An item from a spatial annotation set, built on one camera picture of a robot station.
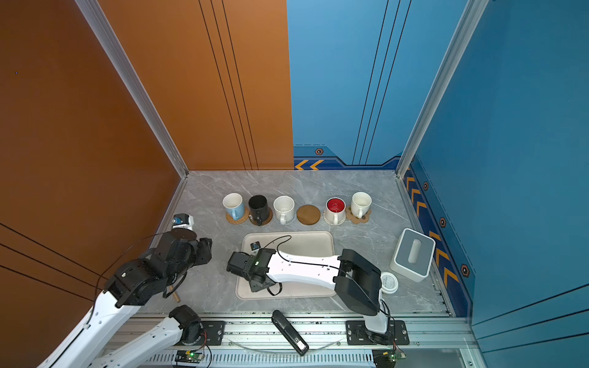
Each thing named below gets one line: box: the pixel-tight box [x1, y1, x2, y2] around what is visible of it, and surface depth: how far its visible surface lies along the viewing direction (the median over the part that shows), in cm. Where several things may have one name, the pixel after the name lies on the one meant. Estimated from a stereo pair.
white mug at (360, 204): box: [351, 191, 372, 220], surface depth 98 cm
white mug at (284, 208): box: [273, 195, 296, 226], surface depth 98 cm
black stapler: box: [270, 309, 310, 357], surface depth 72 cm
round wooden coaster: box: [296, 204, 321, 226], surface depth 105 cm
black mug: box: [248, 194, 269, 227], surface depth 98 cm
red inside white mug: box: [325, 197, 346, 226], surface depth 98 cm
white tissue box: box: [389, 227, 437, 283], surface depth 88 cm
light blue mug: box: [222, 192, 244, 221], surface depth 98 cm
